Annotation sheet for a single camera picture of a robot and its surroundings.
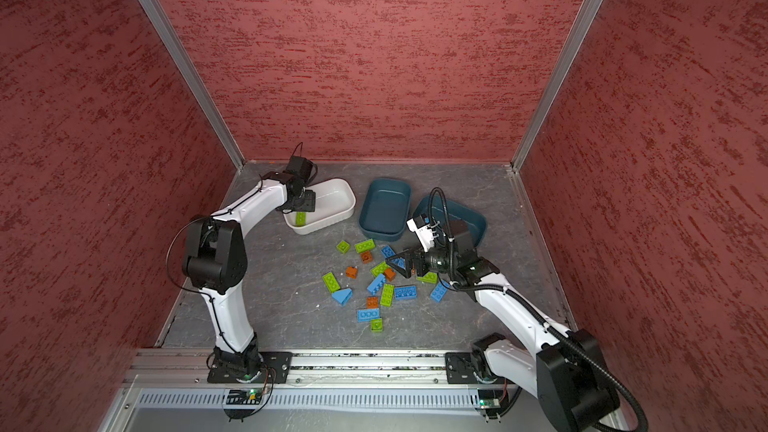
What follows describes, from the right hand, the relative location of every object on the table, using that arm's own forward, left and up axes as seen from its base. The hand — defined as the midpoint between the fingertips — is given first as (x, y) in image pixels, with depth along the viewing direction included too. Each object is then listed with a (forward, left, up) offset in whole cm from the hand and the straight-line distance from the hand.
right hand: (394, 262), depth 78 cm
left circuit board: (-27, +38, -15) cm, 49 cm away
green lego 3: (+2, -11, -14) cm, 18 cm away
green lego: (+13, +10, -14) cm, 22 cm away
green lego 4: (+1, +19, -14) cm, 24 cm away
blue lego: (+11, +2, -13) cm, 17 cm away
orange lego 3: (+2, +1, -12) cm, 13 cm away
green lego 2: (+5, +5, -14) cm, 16 cm away
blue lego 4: (-3, -3, -14) cm, 14 cm away
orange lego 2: (+4, +13, -13) cm, 19 cm away
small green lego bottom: (-12, +6, -15) cm, 20 cm away
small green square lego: (+12, +16, -12) cm, 24 cm away
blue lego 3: (-3, -13, -13) cm, 19 cm away
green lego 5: (-4, +2, -13) cm, 14 cm away
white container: (+31, +21, -12) cm, 39 cm away
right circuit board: (-29, -22, -15) cm, 40 cm away
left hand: (+23, +31, -5) cm, 39 cm away
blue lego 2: (-1, +6, -13) cm, 14 cm away
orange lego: (+9, +9, -14) cm, 19 cm away
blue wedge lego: (-4, +15, -12) cm, 20 cm away
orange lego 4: (-6, +7, -13) cm, 16 cm away
